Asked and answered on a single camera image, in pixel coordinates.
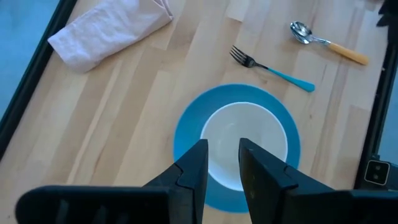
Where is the folded pale cloth napkin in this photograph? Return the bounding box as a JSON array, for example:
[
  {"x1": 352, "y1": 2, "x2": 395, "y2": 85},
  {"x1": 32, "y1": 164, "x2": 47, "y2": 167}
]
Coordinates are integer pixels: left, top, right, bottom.
[{"x1": 47, "y1": 0, "x2": 174, "y2": 75}]

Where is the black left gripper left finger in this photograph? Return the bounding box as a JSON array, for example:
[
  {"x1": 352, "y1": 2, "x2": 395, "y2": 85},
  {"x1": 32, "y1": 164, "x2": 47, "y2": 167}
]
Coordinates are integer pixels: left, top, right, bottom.
[{"x1": 14, "y1": 138, "x2": 209, "y2": 224}]

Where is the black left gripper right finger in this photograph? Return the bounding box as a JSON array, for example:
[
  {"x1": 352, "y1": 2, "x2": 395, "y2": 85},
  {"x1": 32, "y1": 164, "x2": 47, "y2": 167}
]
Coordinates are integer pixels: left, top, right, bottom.
[{"x1": 238, "y1": 138, "x2": 398, "y2": 224}]

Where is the white bowl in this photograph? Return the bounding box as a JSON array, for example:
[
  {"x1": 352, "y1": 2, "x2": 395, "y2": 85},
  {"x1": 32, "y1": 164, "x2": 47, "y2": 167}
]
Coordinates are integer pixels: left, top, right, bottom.
[{"x1": 200, "y1": 101, "x2": 289, "y2": 192}]

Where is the blue plate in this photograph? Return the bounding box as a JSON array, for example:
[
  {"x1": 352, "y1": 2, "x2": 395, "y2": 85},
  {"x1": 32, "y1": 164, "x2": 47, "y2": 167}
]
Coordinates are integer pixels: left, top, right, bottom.
[{"x1": 173, "y1": 83, "x2": 302, "y2": 214}]

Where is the spoon with orange handle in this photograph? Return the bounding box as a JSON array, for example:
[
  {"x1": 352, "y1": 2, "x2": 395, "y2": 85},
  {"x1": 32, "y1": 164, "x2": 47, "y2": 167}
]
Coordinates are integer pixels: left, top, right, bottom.
[{"x1": 289, "y1": 20, "x2": 370, "y2": 67}]

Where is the black table edge rail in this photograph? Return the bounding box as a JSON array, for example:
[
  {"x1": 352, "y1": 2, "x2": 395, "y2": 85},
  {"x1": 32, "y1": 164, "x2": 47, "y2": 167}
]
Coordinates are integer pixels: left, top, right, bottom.
[
  {"x1": 0, "y1": 0, "x2": 79, "y2": 161},
  {"x1": 353, "y1": 39, "x2": 398, "y2": 191}
]

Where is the fork with teal handle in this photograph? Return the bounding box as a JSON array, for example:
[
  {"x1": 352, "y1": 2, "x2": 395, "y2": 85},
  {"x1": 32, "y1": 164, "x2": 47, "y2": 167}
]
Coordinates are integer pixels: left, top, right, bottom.
[{"x1": 229, "y1": 45, "x2": 316, "y2": 93}]

